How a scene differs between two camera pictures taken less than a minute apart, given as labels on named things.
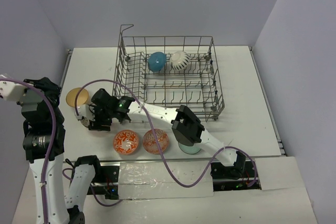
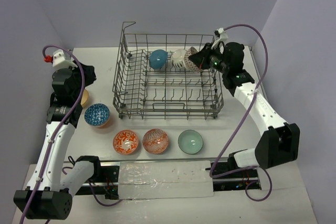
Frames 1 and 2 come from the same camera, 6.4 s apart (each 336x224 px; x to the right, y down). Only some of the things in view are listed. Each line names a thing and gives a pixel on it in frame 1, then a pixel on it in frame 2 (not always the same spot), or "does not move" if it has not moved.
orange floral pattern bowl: x=126 y=142 does not move
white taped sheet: x=152 y=180 does not move
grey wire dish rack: x=170 y=71 does not move
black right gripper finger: x=100 y=124 → x=201 y=59
